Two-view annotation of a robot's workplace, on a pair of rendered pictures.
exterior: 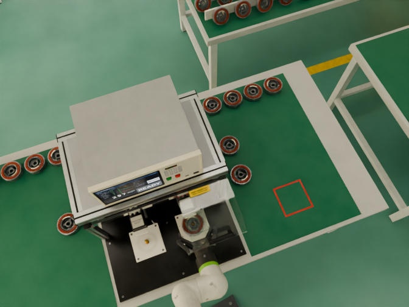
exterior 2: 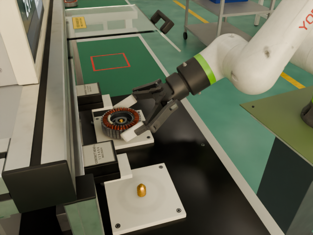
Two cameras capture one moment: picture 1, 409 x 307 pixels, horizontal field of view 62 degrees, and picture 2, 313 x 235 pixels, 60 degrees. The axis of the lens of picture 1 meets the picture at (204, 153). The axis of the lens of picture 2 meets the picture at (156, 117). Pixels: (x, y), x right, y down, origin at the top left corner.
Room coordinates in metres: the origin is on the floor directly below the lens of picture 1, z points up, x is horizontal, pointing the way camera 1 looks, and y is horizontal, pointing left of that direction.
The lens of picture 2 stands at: (0.26, 0.69, 1.26)
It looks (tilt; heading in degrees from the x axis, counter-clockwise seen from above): 36 degrees down; 270
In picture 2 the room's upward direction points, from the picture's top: straight up
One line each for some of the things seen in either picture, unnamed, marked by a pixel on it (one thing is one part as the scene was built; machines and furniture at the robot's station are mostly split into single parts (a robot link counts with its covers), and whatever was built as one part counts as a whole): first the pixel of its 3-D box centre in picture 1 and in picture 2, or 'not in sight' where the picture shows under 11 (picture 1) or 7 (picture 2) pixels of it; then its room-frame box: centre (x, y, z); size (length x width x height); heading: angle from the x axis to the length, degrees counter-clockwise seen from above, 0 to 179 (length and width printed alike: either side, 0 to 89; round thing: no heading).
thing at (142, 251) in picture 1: (147, 242); (141, 195); (0.29, 0.31, 0.78); 0.15 x 0.15 x 0.01; 17
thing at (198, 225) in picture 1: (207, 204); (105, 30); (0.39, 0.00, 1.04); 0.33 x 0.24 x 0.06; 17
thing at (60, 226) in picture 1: (69, 223); not in sight; (0.41, 0.72, 0.77); 0.11 x 0.11 x 0.04
